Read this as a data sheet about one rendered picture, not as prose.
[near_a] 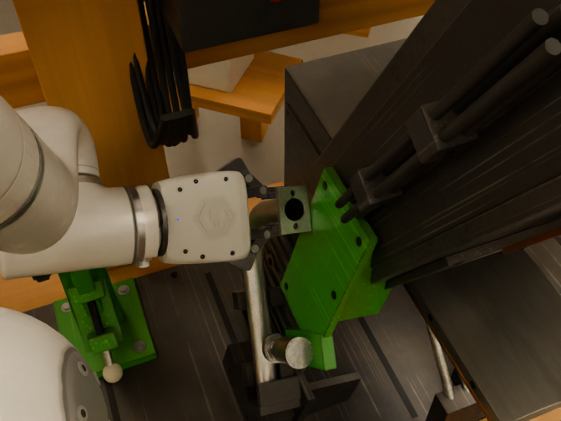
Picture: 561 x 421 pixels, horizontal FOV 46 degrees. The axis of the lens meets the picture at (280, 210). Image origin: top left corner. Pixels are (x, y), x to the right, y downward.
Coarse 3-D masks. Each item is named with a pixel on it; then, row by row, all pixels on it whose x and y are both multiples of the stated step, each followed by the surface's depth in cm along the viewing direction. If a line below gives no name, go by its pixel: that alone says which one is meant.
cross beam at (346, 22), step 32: (320, 0) 101; (352, 0) 103; (384, 0) 105; (416, 0) 108; (288, 32) 103; (320, 32) 105; (0, 64) 89; (32, 64) 91; (192, 64) 100; (32, 96) 94
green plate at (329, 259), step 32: (320, 192) 75; (320, 224) 76; (352, 224) 70; (320, 256) 77; (352, 256) 70; (288, 288) 85; (320, 288) 78; (352, 288) 73; (384, 288) 78; (320, 320) 78
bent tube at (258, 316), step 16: (288, 192) 77; (304, 192) 78; (256, 208) 84; (272, 208) 79; (288, 208) 82; (304, 208) 78; (256, 224) 85; (288, 224) 77; (304, 224) 78; (256, 256) 89; (256, 272) 89; (256, 288) 89; (256, 304) 89; (256, 320) 89; (256, 336) 88; (256, 352) 88; (256, 368) 89; (272, 368) 89
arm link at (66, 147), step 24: (24, 120) 43; (48, 120) 58; (72, 120) 60; (48, 144) 55; (72, 144) 57; (48, 168) 45; (72, 168) 55; (96, 168) 69; (48, 192) 45; (72, 192) 52; (24, 216) 44; (48, 216) 48; (72, 216) 53; (0, 240) 45; (24, 240) 48; (48, 240) 51
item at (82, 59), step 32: (32, 0) 75; (64, 0) 77; (96, 0) 78; (128, 0) 80; (32, 32) 78; (64, 32) 79; (96, 32) 81; (128, 32) 82; (64, 64) 82; (96, 64) 84; (128, 64) 86; (64, 96) 86; (96, 96) 87; (128, 96) 89; (96, 128) 91; (128, 128) 93; (128, 160) 97; (160, 160) 100
